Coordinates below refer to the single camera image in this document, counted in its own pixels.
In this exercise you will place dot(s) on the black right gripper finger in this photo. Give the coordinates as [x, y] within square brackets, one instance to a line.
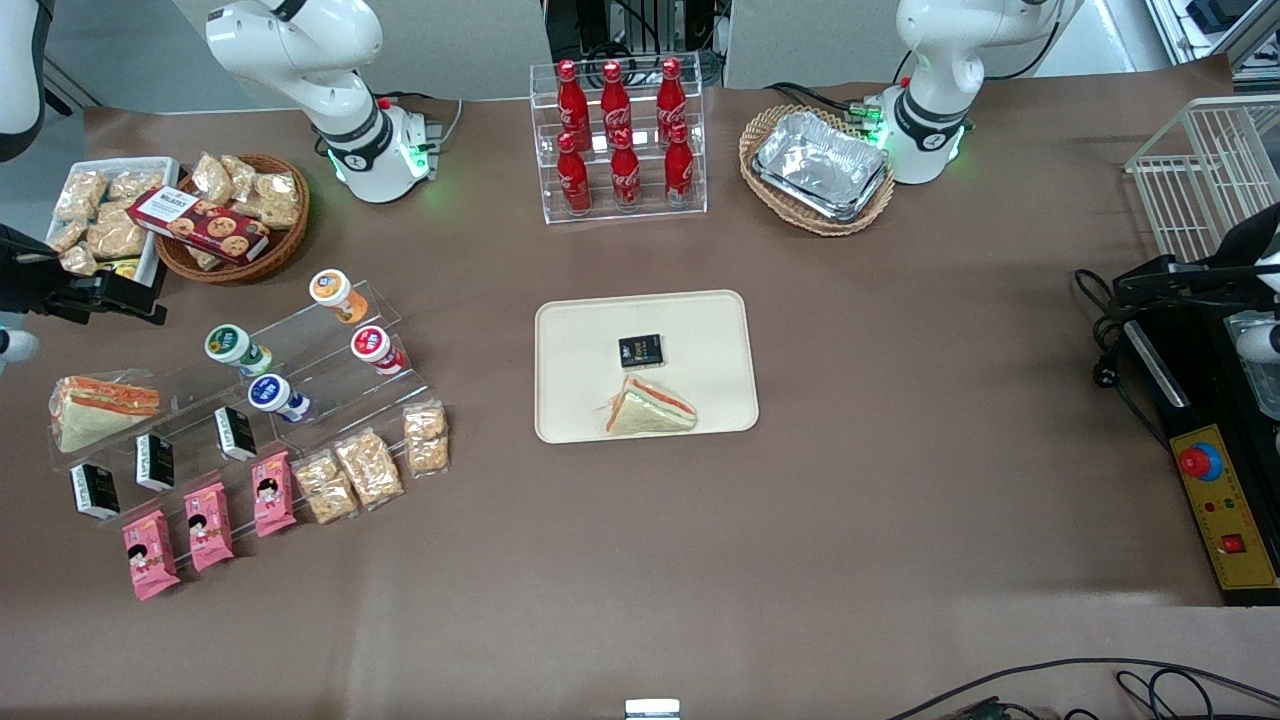
[135, 290]
[140, 312]

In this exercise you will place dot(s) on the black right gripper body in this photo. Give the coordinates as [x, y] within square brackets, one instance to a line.
[22, 281]

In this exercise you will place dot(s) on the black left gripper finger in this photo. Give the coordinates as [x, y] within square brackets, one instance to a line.
[1148, 270]
[1145, 292]

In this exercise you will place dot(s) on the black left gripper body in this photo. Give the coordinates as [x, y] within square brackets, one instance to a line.
[1222, 277]

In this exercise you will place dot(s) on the green lid gum bottle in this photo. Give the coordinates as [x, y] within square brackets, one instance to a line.
[236, 349]

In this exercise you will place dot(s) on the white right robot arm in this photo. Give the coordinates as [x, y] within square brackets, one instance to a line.
[300, 50]

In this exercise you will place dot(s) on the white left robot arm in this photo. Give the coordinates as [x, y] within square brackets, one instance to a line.
[940, 60]

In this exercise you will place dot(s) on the black and white gum box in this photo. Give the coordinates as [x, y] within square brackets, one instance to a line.
[155, 461]
[95, 490]
[235, 433]

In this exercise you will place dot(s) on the blue lid gum bottle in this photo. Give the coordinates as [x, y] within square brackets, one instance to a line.
[277, 396]

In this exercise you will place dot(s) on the orange lid gum bottle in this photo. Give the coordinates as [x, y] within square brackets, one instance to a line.
[337, 293]

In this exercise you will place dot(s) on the red lid gum bottle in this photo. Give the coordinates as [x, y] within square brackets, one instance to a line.
[378, 350]

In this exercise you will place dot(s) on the beige plastic tray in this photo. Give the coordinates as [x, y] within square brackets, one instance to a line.
[700, 330]

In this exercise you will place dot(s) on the yellow snack pack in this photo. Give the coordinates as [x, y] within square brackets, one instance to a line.
[122, 268]

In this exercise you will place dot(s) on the clear bag of crackers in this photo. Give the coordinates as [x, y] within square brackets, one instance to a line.
[80, 195]
[212, 178]
[66, 236]
[135, 185]
[277, 197]
[369, 468]
[325, 487]
[116, 237]
[426, 437]
[240, 172]
[78, 261]

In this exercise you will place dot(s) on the red cookie box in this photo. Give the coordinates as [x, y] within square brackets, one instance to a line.
[200, 223]

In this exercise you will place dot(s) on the wrapped triangle sandwich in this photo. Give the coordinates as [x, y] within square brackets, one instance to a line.
[650, 408]
[100, 408]

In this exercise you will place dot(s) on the clear plastic container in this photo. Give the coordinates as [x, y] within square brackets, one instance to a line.
[1255, 380]

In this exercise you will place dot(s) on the white rectangular bin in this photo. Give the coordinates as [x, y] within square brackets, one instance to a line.
[150, 170]

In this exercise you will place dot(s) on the brown wicker basket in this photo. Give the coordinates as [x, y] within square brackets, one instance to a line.
[285, 240]

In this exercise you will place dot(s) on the clear acrylic stepped display shelf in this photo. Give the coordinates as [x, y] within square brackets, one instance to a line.
[300, 345]

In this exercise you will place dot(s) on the red emergency stop button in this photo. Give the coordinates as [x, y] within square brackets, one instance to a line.
[1200, 461]

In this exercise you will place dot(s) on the pink snack pack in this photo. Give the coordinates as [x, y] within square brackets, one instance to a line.
[272, 493]
[150, 555]
[208, 526]

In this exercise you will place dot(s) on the black control box yellow panel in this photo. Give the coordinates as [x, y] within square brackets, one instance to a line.
[1230, 530]

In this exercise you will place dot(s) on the stack of foil trays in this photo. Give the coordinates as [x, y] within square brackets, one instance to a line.
[822, 165]

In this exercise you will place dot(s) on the light wicker basket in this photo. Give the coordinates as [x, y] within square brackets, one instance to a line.
[780, 205]

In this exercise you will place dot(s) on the red cola bottle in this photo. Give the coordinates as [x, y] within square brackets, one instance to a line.
[574, 180]
[615, 98]
[679, 168]
[572, 95]
[670, 92]
[625, 175]

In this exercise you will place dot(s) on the clear acrylic bottle rack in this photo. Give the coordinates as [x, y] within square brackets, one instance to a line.
[650, 205]

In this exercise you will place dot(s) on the black equipment rack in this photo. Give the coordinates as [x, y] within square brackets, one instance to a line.
[630, 25]

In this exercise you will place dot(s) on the small white device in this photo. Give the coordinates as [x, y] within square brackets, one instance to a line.
[652, 709]

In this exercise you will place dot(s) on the aluminium frame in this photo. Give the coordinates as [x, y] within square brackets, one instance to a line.
[1215, 25]

